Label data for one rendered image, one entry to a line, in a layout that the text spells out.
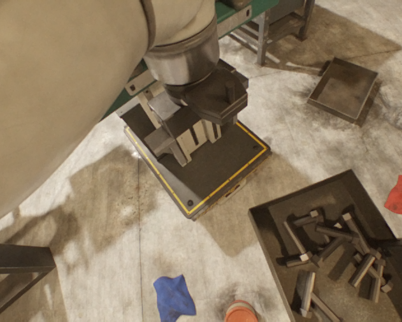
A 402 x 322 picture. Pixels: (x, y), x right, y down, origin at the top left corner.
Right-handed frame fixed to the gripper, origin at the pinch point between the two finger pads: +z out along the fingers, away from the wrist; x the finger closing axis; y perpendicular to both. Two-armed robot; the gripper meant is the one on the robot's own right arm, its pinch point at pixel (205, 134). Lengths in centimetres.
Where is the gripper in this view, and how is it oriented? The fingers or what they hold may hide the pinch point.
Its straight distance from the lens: 40.4
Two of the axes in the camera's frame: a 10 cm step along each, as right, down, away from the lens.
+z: 1.8, 4.3, 8.8
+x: -7.8, 6.1, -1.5
